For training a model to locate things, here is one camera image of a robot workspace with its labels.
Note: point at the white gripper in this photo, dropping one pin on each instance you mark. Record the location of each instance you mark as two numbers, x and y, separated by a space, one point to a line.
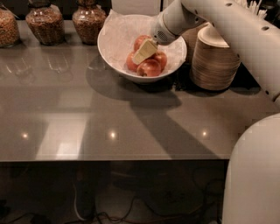
159 30

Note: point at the red apple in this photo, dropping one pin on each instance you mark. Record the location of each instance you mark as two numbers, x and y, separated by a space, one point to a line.
129 62
139 40
149 68
161 58

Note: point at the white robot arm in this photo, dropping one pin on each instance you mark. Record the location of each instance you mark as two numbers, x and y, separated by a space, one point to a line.
252 184

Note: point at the white ceramic bowl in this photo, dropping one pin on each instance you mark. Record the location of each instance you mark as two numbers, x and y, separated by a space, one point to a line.
116 62

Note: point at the white crumpled paper liner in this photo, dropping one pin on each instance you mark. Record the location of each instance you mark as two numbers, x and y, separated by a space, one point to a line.
119 35

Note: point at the rear stack of paper bowls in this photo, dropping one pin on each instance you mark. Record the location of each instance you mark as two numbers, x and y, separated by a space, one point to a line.
190 37

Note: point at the stack of paper bowls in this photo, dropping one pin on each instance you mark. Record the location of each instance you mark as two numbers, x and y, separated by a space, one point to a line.
214 64
190 37

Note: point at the right glass jar with cereal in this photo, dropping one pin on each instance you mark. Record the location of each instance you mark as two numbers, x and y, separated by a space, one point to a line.
88 20

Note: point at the glass jar with cereal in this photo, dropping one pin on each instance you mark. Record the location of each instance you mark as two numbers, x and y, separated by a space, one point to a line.
88 20
9 32
45 22

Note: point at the front stack of paper bowls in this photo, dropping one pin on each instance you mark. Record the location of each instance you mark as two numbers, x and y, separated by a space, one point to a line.
214 64

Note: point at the middle glass jar with cereal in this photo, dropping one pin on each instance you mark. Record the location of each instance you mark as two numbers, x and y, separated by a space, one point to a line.
45 22

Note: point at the white plastic cutlery bundle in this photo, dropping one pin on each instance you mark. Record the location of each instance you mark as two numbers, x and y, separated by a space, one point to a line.
254 6

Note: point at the left glass jar with cereal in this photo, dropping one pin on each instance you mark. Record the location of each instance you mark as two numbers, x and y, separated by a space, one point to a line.
9 32

